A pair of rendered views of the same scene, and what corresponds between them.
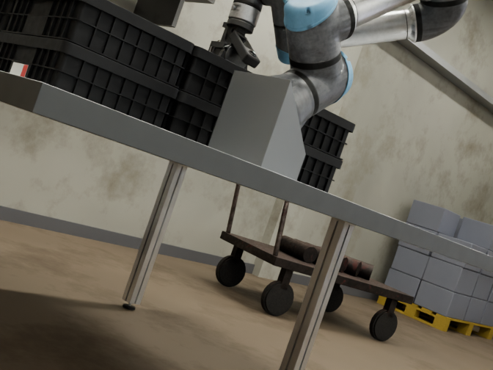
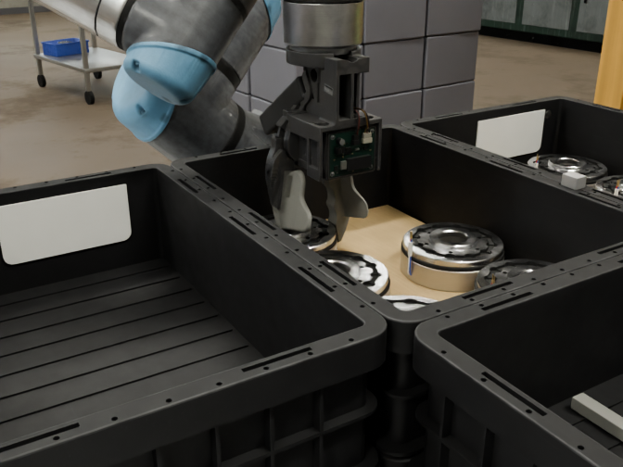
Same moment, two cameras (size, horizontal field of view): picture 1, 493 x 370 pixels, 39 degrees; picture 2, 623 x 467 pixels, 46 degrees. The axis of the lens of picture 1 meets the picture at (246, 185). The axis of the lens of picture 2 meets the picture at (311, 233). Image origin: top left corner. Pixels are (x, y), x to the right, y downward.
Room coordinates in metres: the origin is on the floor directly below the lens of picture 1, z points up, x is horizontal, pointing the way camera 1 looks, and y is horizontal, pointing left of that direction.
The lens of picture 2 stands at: (2.50, 0.25, 1.16)
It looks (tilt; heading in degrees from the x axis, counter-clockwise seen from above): 23 degrees down; 189
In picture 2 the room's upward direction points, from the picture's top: straight up
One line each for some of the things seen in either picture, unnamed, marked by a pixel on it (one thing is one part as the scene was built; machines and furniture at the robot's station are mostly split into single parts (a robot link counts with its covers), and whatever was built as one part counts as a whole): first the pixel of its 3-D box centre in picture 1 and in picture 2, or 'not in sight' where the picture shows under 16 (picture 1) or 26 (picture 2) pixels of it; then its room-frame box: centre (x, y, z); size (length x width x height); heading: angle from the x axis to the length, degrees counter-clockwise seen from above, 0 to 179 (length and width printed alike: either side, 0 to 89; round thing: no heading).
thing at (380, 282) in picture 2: not in sight; (334, 275); (1.89, 0.17, 0.86); 0.10 x 0.10 x 0.01
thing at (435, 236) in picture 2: not in sight; (452, 239); (1.80, 0.28, 0.86); 0.05 x 0.05 x 0.01
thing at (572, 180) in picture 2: not in sight; (573, 180); (1.81, 0.39, 0.94); 0.02 x 0.01 x 0.01; 41
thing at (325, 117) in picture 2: (231, 45); (326, 111); (1.80, 0.15, 0.99); 0.09 x 0.08 x 0.12; 41
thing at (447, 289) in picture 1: (453, 270); not in sight; (7.12, -2.27, 0.55); 1.11 x 0.75 x 1.10; 136
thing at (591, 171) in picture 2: not in sight; (566, 167); (1.52, 0.44, 0.86); 0.10 x 0.10 x 0.01
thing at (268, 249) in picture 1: (321, 238); not in sight; (4.57, -0.58, 0.50); 1.27 x 0.74 x 1.01; 124
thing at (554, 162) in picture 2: not in sight; (566, 163); (1.52, 0.44, 0.86); 0.05 x 0.05 x 0.01
